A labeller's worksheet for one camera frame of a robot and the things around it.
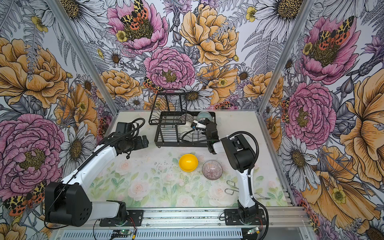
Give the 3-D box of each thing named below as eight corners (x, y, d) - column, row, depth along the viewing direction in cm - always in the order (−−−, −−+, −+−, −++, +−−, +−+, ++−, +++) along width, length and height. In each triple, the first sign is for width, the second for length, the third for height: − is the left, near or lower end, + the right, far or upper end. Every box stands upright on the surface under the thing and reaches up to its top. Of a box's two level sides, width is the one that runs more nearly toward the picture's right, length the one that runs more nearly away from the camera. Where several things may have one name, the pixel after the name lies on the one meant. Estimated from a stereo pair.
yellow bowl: (179, 174, 91) (178, 170, 87) (180, 158, 98) (179, 153, 93) (198, 174, 91) (198, 170, 87) (198, 158, 98) (198, 153, 93)
